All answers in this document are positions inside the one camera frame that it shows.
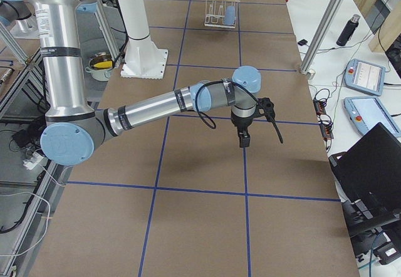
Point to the light blue plastic cup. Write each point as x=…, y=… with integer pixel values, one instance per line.
x=230, y=16

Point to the orange black power strip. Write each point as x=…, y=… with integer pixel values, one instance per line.
x=324, y=120

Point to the black laptop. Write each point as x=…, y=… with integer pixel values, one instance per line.
x=369, y=172

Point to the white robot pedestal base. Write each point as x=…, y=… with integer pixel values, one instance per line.
x=142, y=57

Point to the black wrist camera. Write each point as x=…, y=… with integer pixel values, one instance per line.
x=265, y=108

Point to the small black device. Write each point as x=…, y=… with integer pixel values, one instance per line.
x=302, y=42

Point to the far teach pendant tablet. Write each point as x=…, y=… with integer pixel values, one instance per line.
x=365, y=77

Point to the white wire cup rack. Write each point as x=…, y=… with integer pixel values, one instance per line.
x=215, y=11

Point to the aluminium frame post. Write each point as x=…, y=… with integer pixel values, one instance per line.
x=323, y=27

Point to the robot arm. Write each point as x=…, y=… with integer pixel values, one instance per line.
x=21, y=22
x=74, y=130

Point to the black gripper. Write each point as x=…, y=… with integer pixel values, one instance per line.
x=242, y=124

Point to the near teach pendant tablet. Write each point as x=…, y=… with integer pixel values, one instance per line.
x=366, y=112

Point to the black water bottle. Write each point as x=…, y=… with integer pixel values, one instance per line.
x=348, y=30

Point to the white enamel pot with corn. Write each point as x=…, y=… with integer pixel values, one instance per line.
x=100, y=66

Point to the teach pendant tablet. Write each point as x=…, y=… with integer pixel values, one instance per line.
x=366, y=112
x=365, y=77

